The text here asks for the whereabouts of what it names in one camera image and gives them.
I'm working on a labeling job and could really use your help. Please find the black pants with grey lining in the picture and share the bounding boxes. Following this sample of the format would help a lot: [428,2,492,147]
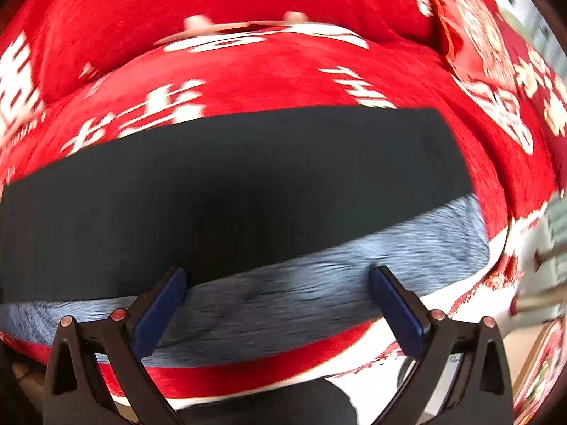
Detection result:
[0,106,492,368]

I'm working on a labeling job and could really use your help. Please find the dark cloth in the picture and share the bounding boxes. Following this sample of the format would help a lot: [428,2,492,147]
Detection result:
[179,378,359,425]

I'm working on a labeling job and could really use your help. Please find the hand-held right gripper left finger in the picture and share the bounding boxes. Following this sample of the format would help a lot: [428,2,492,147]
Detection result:
[43,266,189,425]

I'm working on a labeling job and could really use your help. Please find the red printed sofa cover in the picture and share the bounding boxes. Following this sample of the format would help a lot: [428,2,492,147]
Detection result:
[0,0,563,410]

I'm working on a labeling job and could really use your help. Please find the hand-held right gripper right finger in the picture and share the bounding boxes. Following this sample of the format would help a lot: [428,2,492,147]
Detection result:
[370,266,515,425]

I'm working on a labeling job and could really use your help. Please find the red printed cushion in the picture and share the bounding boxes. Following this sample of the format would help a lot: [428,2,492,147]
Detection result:
[421,0,537,157]

